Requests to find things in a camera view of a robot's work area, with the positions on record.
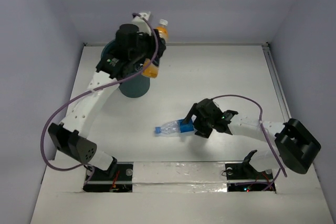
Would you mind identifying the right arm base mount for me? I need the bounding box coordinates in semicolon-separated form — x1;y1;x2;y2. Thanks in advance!
221;150;276;193

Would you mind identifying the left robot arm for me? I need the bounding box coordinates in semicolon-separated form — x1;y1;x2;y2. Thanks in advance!
43;24;166;179

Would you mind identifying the dark green plastic bin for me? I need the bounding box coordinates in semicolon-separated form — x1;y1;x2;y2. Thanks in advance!
101;40;150;98

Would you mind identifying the silver tape strip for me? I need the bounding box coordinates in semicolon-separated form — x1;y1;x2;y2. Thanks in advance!
132;162;227;194

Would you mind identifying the aluminium rail right edge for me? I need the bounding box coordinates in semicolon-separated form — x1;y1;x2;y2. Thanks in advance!
262;45;305;159

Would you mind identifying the blue label water bottle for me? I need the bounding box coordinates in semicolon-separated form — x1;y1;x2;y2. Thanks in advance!
154;119;194;137

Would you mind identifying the orange drink bottle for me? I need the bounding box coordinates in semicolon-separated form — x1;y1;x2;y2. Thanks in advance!
142;19;169;78

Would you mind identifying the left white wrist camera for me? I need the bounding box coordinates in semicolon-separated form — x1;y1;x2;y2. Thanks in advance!
131;11;152;35

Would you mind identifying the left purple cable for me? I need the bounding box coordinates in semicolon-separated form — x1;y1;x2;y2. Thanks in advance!
39;12;160;183

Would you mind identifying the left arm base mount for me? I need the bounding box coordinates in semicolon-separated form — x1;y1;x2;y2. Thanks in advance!
83;161;134;193

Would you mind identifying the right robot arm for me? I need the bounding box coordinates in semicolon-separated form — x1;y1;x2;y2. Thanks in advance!
182;98;321;178

